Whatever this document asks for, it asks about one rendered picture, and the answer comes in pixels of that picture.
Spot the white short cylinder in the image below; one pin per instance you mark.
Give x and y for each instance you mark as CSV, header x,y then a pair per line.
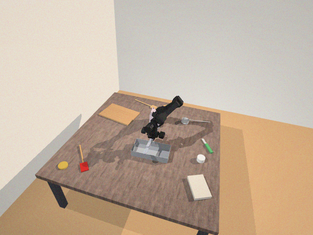
x,y
200,158

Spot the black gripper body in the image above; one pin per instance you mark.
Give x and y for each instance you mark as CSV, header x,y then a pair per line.
x,y
160,135

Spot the grey saucepan with handle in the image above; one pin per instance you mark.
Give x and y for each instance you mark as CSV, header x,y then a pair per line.
x,y
185,120

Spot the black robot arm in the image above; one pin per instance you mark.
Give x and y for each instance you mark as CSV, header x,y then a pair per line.
x,y
160,115

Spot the cream flat rectangular block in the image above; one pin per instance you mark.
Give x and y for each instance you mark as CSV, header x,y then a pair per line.
x,y
199,188

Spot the light wooden board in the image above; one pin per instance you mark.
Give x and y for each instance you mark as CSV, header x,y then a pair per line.
x,y
119,114

